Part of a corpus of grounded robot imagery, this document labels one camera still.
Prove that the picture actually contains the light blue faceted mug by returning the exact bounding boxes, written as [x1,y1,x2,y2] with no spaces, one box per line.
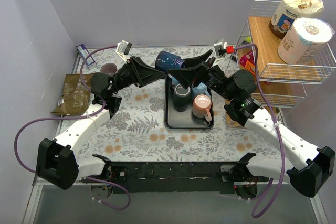
[191,82,211,100]

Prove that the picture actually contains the purple mug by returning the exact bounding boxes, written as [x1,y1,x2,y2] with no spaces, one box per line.
[100,63,118,76]

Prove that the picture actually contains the dark blue mug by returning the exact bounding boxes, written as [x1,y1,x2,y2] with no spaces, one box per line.
[155,51,185,72]

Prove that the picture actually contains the pink mug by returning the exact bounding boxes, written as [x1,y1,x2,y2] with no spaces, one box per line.
[192,94,212,122]

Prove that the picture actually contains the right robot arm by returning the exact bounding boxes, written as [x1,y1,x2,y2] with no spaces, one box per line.
[167,56,335,198]

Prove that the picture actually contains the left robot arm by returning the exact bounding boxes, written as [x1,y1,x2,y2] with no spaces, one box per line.
[36,57,166,190]

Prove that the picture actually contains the blue white mug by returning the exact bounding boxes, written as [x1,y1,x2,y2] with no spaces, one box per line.
[168,75,179,86]

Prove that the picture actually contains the dark grey mug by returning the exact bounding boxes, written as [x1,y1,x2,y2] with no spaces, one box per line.
[170,84,192,112]

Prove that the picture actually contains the pink orange box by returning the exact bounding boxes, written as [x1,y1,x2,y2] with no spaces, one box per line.
[238,48,256,76]

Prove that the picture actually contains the small purple white box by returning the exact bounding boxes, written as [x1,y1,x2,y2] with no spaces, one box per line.
[76,44,97,69]

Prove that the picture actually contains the black tray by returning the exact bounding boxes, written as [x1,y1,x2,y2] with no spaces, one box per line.
[164,77,214,130]

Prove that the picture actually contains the floral table mat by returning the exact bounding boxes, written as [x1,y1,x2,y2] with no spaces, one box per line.
[56,47,296,162]

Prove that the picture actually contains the brown snack bag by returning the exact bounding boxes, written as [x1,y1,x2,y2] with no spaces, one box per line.
[51,74,91,116]

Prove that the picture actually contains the wrapped white toilet roll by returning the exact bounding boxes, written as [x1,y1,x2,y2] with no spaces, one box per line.
[278,17,335,65]

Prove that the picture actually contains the brown printed toilet roll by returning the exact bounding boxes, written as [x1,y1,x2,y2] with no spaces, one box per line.
[269,0,324,39]

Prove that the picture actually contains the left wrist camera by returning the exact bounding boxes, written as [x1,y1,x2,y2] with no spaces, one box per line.
[116,40,132,62]

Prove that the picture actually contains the wire wooden shelf rack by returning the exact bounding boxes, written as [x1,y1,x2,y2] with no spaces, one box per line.
[223,0,336,130]

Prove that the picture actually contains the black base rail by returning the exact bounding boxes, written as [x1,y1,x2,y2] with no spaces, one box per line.
[95,162,256,194]

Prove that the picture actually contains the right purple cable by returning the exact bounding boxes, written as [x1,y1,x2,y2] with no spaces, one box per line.
[232,42,287,219]

